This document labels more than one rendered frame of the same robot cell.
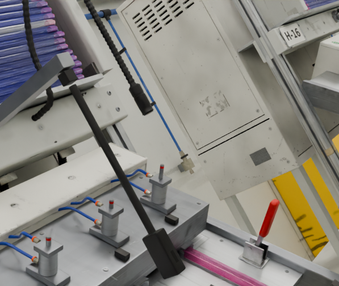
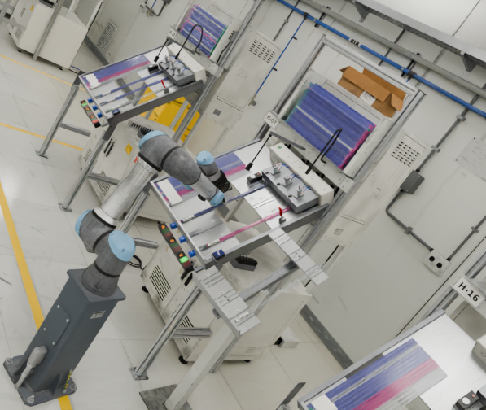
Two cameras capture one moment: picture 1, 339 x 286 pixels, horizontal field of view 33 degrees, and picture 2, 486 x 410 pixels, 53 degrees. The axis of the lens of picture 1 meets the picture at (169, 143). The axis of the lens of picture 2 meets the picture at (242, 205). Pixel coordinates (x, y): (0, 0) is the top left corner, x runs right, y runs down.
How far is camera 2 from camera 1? 2.53 m
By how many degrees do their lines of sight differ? 93
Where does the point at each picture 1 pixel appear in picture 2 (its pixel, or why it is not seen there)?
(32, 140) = (319, 164)
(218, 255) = (286, 215)
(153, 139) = not seen: outside the picture
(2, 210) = (298, 165)
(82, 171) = (315, 181)
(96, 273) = (273, 179)
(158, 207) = (295, 194)
